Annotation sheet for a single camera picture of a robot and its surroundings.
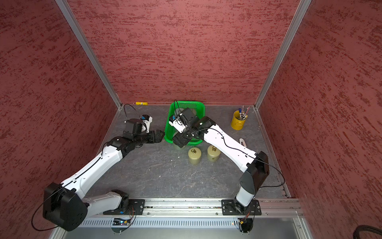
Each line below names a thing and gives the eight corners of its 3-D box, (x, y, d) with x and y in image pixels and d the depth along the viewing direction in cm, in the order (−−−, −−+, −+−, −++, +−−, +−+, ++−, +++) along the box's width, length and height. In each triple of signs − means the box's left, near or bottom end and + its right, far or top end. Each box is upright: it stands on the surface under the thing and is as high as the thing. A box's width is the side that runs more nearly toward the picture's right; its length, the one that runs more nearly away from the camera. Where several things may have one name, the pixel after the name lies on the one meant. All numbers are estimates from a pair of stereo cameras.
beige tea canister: (188, 164, 90) (188, 158, 84) (188, 153, 95) (188, 147, 88) (200, 164, 91) (201, 158, 84) (200, 153, 95) (201, 147, 88)
